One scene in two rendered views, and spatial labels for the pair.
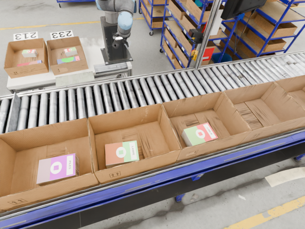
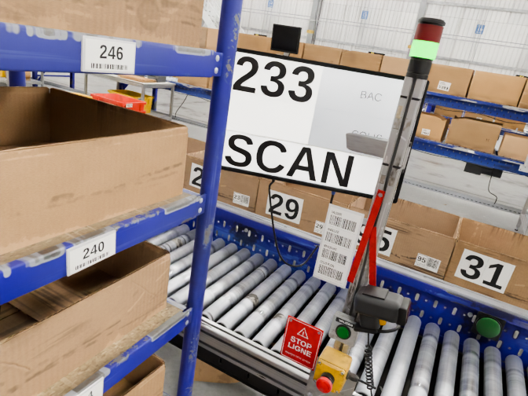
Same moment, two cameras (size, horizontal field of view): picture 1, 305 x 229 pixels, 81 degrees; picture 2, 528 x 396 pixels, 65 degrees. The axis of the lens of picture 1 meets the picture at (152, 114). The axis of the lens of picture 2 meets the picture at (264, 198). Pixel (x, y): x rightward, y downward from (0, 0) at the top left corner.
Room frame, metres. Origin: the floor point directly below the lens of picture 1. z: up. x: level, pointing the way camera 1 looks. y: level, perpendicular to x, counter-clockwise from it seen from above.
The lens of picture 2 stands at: (2.21, 0.11, 1.56)
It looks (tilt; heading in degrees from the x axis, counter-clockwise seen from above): 20 degrees down; 227
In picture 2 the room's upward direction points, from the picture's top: 10 degrees clockwise
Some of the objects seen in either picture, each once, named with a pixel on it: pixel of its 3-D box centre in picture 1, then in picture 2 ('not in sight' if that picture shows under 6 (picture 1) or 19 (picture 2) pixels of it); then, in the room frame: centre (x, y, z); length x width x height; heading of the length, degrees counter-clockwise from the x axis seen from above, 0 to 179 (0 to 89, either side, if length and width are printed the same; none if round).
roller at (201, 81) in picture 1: (207, 89); (362, 341); (1.15, -0.45, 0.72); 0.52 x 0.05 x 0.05; 22
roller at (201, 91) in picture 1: (200, 90); (382, 350); (1.13, -0.39, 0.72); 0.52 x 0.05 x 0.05; 22
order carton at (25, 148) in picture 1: (50, 161); not in sight; (0.29, 0.45, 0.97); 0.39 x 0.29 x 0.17; 112
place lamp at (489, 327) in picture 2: not in sight; (488, 328); (0.80, -0.21, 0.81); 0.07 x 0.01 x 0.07; 112
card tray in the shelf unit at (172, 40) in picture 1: (179, 36); not in sight; (2.61, -0.27, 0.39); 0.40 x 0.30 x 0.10; 23
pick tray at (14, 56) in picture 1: (28, 57); not in sight; (1.22, 1.11, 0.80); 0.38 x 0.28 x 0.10; 26
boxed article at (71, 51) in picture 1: (71, 52); not in sight; (1.39, 0.81, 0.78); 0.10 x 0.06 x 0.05; 124
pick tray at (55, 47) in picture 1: (67, 54); not in sight; (1.31, 0.81, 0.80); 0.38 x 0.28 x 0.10; 28
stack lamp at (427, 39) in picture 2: not in sight; (426, 42); (1.41, -0.36, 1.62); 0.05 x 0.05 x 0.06
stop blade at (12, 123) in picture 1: (13, 121); not in sight; (0.59, 0.90, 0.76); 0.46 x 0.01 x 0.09; 22
